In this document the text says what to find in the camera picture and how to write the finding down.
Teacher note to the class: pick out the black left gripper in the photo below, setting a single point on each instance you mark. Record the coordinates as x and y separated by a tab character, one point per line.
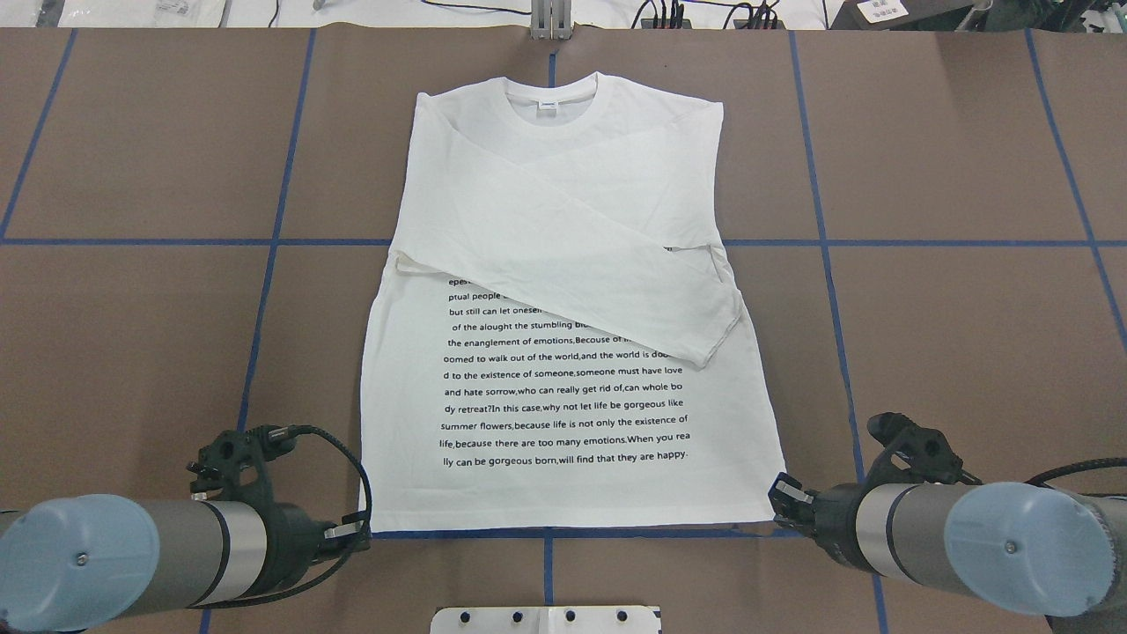
294	534

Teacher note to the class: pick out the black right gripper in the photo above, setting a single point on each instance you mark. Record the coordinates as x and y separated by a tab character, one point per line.
835	515

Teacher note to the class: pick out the white long-sleeve printed shirt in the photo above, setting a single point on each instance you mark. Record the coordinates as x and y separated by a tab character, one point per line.
558	337

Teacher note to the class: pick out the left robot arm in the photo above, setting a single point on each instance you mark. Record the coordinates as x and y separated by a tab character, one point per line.
72	564

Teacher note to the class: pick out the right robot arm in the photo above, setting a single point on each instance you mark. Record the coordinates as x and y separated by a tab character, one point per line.
1032	550

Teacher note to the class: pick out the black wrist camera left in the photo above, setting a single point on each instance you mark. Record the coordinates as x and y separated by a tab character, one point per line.
233	467

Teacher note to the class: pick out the white camera mast with base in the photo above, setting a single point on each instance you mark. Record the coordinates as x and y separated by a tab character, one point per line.
549	619

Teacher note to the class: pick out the aluminium frame post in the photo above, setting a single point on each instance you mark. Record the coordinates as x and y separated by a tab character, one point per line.
551	20

